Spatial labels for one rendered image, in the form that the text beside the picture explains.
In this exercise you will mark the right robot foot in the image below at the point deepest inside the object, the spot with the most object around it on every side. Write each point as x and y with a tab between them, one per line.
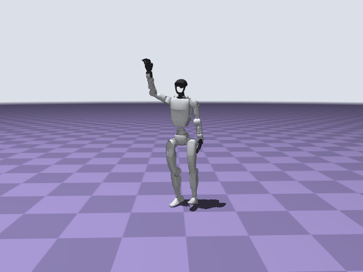
176	201

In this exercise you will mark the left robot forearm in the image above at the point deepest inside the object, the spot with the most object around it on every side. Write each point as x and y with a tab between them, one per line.
199	132

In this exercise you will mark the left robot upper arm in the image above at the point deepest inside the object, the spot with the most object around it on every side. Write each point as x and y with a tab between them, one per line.
195	105

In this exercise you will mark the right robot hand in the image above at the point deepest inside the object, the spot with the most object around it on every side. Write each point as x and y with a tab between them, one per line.
148	66

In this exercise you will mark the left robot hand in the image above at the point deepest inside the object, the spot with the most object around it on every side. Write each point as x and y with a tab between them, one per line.
199	146

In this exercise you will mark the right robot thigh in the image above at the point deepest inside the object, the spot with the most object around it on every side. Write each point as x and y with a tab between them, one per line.
171	157

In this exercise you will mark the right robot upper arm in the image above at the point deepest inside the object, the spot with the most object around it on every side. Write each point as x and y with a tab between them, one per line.
159	96

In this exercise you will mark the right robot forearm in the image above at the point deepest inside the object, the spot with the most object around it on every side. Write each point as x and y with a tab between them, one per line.
150	82

